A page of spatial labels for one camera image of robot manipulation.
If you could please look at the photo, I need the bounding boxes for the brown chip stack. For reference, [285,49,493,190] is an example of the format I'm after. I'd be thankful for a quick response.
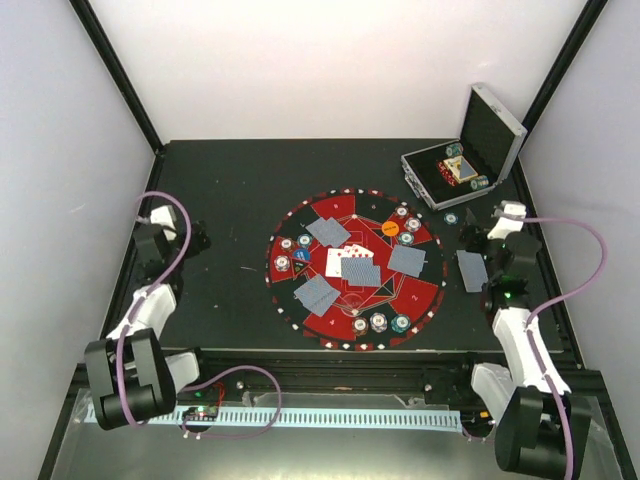
[395,206,409,218]
[280,238,294,252]

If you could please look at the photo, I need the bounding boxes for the blue playing card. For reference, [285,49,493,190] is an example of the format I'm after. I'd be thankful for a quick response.
[306,217,341,240]
[294,274,340,317]
[387,245,426,278]
[322,222,351,248]

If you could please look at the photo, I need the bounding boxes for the orange big blind button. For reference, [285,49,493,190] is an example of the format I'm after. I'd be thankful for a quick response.
[381,220,400,237]

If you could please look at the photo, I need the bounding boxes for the black triangular marker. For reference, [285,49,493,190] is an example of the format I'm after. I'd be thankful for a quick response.
[290,258,311,279]

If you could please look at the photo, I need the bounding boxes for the blue small blind button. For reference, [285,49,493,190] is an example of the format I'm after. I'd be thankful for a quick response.
[292,248,311,263]

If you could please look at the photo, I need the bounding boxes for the blue face-down cards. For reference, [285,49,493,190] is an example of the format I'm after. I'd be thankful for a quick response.
[341,257,381,287]

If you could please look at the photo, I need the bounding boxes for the face-up red playing card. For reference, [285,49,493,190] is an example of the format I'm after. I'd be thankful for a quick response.
[343,244,374,258]

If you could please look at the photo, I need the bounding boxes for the clear round dealer button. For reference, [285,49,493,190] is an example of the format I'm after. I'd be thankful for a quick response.
[341,293,364,317]

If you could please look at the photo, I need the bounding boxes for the face-up diamond playing card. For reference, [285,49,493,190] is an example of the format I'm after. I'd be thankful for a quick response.
[325,248,345,278]

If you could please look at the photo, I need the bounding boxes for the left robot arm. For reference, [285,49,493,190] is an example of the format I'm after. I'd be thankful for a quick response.
[85,221,215,430]

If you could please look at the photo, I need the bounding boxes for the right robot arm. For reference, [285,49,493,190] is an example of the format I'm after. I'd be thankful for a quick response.
[454,201,591,479]

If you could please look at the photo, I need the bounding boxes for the green chip stack case front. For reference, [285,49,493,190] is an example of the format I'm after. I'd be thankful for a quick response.
[469,175,490,191]

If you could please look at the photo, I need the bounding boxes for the red dice in case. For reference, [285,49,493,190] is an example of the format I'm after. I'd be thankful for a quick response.
[436,162,458,187]

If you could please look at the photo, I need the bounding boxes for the pyramid card box in case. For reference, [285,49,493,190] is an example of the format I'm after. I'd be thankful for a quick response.
[444,155,478,183]

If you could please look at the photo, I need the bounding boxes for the green chip stack in case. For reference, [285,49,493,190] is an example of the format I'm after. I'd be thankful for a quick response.
[445,142,463,158]

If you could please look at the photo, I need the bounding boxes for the aluminium poker case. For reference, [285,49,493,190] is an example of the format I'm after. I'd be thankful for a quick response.
[400,83,527,211]

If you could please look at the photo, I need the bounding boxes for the round red black poker mat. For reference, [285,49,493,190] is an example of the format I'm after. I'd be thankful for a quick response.
[265,188,448,352]

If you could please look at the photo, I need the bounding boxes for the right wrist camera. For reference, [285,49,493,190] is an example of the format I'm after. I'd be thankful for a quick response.
[487,200,527,240]

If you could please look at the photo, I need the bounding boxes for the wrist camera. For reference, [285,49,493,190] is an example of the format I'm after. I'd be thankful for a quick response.
[487,200,527,240]
[135,205,176,230]

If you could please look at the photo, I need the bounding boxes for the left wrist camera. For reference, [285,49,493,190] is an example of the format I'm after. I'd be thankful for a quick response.
[135,205,176,230]

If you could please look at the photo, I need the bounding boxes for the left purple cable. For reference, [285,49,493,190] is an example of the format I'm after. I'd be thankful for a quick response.
[114,191,284,443]

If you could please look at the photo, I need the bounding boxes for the purple cable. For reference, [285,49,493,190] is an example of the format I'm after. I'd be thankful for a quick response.
[462,214,610,480]
[114,191,284,443]

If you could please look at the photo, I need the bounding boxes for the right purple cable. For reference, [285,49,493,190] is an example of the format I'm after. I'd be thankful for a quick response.
[462,214,610,480]

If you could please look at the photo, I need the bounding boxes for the white slotted cable duct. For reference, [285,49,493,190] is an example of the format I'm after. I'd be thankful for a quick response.
[148,406,462,433]

